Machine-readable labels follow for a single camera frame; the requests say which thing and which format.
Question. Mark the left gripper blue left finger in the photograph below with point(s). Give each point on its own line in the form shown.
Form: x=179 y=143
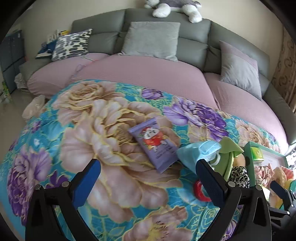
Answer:
x=83 y=182

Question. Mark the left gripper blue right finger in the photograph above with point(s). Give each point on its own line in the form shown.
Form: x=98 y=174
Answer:
x=213 y=182

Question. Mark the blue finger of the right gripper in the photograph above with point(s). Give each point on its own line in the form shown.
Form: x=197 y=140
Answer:
x=284 y=197

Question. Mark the light blue cloth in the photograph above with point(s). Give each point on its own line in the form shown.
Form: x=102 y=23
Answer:
x=206 y=150

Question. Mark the lime green cloth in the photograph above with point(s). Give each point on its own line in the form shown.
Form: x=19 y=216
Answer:
x=229 y=150

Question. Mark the pink white striped fuzzy towel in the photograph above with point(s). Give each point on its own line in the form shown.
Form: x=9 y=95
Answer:
x=288 y=172

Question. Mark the pink white cloth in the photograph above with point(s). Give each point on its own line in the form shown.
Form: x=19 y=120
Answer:
x=263 y=175

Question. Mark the black white leopard cloth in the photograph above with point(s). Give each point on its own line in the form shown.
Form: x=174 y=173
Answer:
x=240 y=177

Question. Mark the white tray teal rim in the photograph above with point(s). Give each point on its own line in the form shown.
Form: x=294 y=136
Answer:
x=270 y=156

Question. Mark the beige potato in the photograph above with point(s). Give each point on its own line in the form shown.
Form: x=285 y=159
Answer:
x=239 y=161

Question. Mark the floral teal blanket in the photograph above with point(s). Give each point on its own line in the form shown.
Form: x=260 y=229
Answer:
x=130 y=200

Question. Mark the purple cartoon snack packet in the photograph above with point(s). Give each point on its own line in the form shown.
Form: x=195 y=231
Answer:
x=160 y=150

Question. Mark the beige patterned curtain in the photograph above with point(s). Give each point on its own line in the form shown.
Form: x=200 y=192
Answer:
x=284 y=78

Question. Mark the pink sofa seat cover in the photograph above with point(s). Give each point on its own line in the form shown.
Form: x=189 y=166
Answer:
x=47 y=77

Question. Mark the grey pink right cushion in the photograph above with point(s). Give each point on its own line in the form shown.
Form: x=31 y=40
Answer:
x=240 y=70

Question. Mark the blue cushion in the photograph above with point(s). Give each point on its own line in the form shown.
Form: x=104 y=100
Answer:
x=46 y=50

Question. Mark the black white patterned cushion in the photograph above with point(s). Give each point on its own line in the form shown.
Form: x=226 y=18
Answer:
x=72 y=45

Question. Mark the grey sofa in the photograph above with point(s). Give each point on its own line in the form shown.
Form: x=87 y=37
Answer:
x=198 y=45

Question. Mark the grey middle cushion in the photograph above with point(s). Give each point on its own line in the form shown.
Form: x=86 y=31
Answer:
x=152 y=39

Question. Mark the dark blue cabinet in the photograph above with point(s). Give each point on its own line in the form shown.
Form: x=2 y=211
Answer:
x=12 y=56

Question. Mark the grey white plush dog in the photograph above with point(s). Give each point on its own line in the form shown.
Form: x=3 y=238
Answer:
x=163 y=8

